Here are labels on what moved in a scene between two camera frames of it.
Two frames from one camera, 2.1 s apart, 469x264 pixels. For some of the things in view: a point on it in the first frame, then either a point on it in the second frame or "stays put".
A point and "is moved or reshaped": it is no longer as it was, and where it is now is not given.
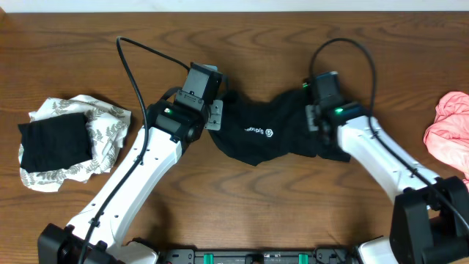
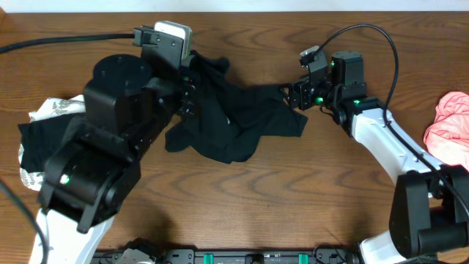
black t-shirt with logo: [258, 129] is moved or reshaped
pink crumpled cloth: [447, 137] stays put
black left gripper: [215, 122] -> [185, 83]
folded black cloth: [54, 143] stays put
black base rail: [260, 257] stays put
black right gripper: [311, 114] -> [299, 90]
